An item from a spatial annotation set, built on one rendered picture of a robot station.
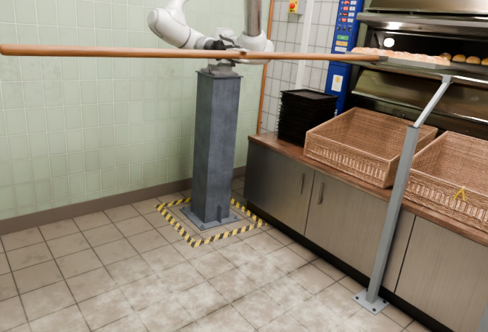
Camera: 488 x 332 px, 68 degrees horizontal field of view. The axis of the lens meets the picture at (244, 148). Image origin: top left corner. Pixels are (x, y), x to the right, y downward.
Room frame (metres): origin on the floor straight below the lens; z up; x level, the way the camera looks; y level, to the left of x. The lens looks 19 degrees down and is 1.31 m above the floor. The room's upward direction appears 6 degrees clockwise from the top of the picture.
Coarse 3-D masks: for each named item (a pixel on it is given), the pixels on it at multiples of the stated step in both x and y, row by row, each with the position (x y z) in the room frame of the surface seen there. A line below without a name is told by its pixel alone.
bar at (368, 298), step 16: (352, 64) 2.08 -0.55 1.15; (368, 64) 2.01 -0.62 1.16; (384, 64) 1.95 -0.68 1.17; (448, 80) 1.69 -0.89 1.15; (464, 80) 1.64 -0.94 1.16; (480, 80) 1.60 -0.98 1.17; (416, 128) 1.54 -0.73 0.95; (416, 144) 1.56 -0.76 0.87; (400, 160) 1.56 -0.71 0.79; (400, 176) 1.55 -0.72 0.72; (400, 192) 1.54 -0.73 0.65; (384, 224) 1.56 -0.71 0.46; (384, 240) 1.55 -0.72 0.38; (384, 256) 1.54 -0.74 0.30; (368, 288) 1.56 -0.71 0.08; (368, 304) 1.53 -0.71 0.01; (384, 304) 1.54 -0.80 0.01
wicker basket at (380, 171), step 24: (336, 120) 2.28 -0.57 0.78; (360, 120) 2.35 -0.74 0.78; (384, 120) 2.24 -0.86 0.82; (312, 144) 2.08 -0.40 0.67; (336, 144) 1.95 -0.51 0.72; (360, 144) 2.28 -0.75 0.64; (384, 144) 2.18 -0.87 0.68; (336, 168) 1.92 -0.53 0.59; (360, 168) 1.95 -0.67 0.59; (384, 168) 1.72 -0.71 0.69
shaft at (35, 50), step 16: (0, 48) 0.92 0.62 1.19; (16, 48) 0.93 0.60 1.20; (32, 48) 0.96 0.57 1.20; (48, 48) 0.98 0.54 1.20; (64, 48) 1.01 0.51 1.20; (80, 48) 1.04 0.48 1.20; (96, 48) 1.06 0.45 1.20; (112, 48) 1.10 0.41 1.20; (128, 48) 1.13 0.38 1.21; (144, 48) 1.17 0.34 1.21
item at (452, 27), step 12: (372, 24) 2.39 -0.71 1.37; (384, 24) 2.30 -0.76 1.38; (396, 24) 2.22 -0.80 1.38; (408, 24) 2.15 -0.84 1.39; (420, 24) 2.08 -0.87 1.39; (432, 24) 2.02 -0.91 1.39; (444, 24) 1.97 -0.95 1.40; (456, 24) 1.93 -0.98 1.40; (468, 24) 1.89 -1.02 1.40; (480, 24) 1.85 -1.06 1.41
